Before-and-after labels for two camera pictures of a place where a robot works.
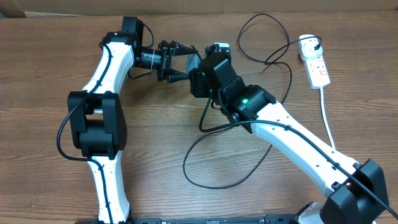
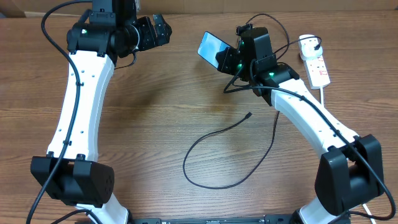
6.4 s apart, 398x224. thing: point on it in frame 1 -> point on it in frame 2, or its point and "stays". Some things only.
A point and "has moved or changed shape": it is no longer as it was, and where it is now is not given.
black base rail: (270, 219) stays
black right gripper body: (203, 87) -> (232, 64)
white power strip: (318, 75) stays
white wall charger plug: (306, 47) stays
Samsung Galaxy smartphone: (193, 61) has moved or changed shape
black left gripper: (164, 69) -> (150, 39)
